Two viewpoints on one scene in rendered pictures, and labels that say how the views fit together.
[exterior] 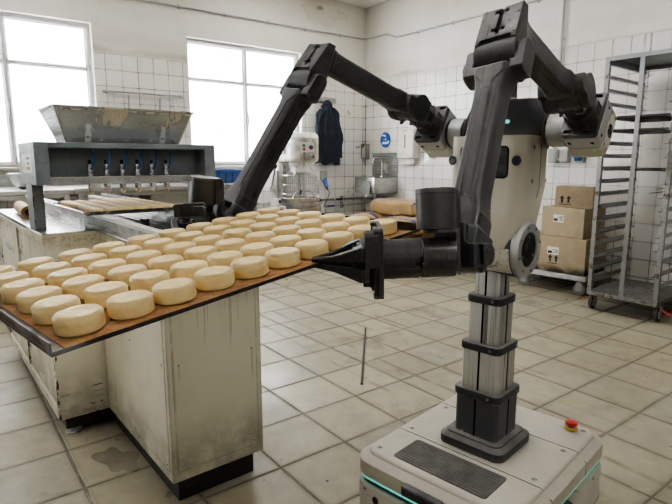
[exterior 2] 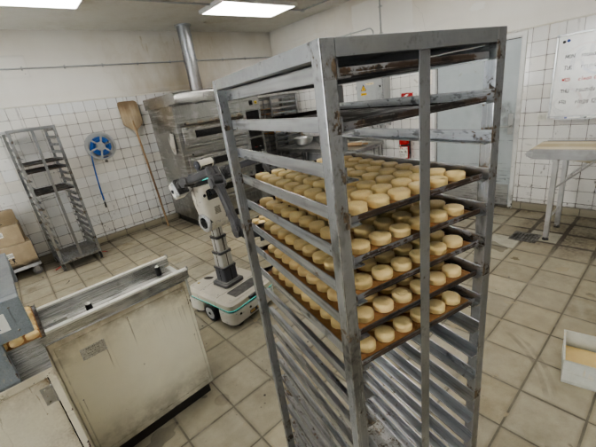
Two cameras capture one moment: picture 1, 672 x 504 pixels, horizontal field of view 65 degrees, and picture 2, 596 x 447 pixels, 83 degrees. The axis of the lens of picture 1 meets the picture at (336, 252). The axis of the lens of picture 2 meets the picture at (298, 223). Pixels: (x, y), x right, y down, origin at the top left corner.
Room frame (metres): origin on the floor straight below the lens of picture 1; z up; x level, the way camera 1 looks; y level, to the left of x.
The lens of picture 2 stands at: (0.92, 2.29, 1.74)
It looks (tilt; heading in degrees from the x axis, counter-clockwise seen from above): 20 degrees down; 268
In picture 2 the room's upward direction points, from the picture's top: 8 degrees counter-clockwise
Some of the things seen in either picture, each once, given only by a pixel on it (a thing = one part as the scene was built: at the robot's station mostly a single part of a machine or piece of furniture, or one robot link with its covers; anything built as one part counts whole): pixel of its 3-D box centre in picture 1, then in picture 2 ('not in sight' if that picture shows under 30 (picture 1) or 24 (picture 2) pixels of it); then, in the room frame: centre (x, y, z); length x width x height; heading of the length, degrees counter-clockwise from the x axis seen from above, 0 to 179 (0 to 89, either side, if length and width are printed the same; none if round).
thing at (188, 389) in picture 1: (175, 338); (135, 355); (1.93, 0.61, 0.45); 0.70 x 0.34 x 0.90; 39
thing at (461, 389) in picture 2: not in sight; (398, 341); (0.56, 1.24, 0.78); 0.64 x 0.03 x 0.03; 114
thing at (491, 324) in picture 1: (488, 357); (222, 254); (1.52, -0.46, 0.53); 0.11 x 0.11 x 0.40; 46
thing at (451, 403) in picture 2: not in sight; (398, 360); (0.56, 1.24, 0.69); 0.64 x 0.03 x 0.03; 114
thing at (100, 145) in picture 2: not in sight; (107, 168); (3.48, -3.05, 1.10); 0.41 x 0.17 x 1.10; 37
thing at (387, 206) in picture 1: (403, 206); not in sight; (5.69, -0.73, 0.62); 0.72 x 0.42 x 0.17; 43
